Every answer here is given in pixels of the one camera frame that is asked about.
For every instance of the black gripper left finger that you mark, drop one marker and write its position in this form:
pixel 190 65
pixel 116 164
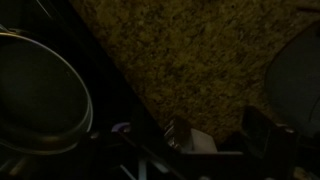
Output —
pixel 147 133

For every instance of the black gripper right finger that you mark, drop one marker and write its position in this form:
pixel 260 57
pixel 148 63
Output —
pixel 272 145

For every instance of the black stove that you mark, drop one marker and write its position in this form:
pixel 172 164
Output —
pixel 57 24

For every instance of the black frying pan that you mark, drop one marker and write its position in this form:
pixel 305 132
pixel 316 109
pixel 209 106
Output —
pixel 45 107

